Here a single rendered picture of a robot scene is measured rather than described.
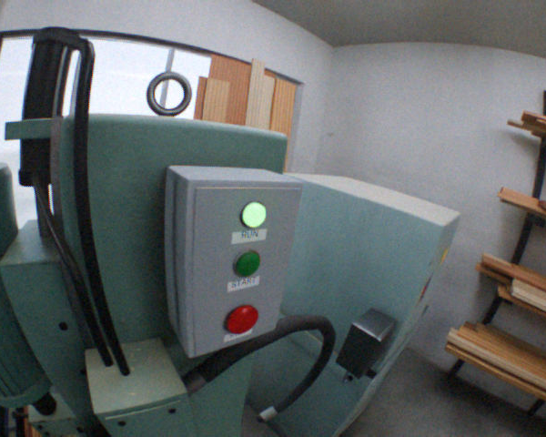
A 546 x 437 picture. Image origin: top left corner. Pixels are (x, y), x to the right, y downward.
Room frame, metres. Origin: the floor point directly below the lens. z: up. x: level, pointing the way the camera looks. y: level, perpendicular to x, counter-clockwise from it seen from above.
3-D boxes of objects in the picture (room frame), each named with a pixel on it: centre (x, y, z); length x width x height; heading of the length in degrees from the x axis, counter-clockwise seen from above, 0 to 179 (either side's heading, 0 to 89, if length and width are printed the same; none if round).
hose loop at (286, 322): (0.26, -0.03, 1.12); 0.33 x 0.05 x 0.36; 130
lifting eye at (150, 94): (0.29, 0.15, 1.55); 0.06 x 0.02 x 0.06; 130
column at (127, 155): (0.29, 0.15, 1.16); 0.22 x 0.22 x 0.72; 40
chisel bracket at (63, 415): (0.11, 0.35, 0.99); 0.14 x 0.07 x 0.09; 130
